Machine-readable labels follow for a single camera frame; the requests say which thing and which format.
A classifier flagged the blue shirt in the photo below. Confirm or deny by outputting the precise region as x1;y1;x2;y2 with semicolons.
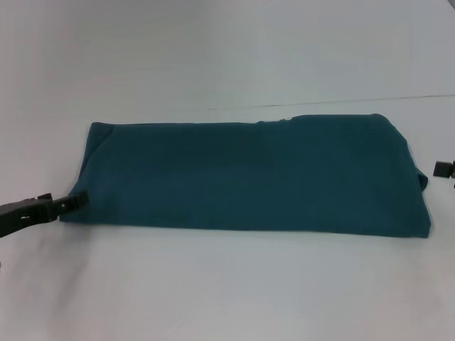
58;113;434;239

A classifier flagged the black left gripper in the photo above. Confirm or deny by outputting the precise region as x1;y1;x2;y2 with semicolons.
0;190;90;239

